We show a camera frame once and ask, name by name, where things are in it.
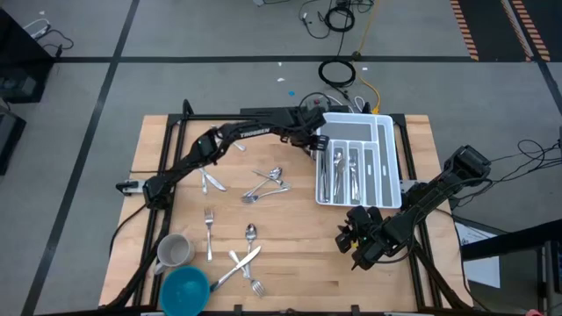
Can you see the black cabinet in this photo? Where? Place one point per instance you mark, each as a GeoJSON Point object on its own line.
{"type": "Point", "coordinates": [22, 66]}

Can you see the grey power strip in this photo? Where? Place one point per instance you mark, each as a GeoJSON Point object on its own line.
{"type": "Point", "coordinates": [317, 103]}

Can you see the white cutlery tray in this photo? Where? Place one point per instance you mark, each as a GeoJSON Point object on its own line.
{"type": "Point", "coordinates": [351, 131]}

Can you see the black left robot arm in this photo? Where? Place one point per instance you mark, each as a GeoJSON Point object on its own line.
{"type": "Point", "coordinates": [184, 167]}

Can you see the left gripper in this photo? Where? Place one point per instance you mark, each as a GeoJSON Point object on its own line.
{"type": "Point", "coordinates": [307, 125]}

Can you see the small silver spoon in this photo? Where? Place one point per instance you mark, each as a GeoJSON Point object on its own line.
{"type": "Point", "coordinates": [336, 184]}

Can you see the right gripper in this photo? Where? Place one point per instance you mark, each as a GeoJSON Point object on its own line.
{"type": "Point", "coordinates": [369, 237]}

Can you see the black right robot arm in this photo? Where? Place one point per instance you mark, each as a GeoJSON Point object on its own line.
{"type": "Point", "coordinates": [439, 193]}

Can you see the grey ceramic mug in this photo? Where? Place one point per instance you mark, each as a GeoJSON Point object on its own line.
{"type": "Point", "coordinates": [175, 252]}

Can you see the black side table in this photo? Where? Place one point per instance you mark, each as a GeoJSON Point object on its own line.
{"type": "Point", "coordinates": [505, 243]}

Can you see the teal bowl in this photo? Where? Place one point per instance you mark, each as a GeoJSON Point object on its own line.
{"type": "Point", "coordinates": [184, 292]}

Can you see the white paper sheet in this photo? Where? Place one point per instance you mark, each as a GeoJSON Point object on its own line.
{"type": "Point", "coordinates": [483, 272]}

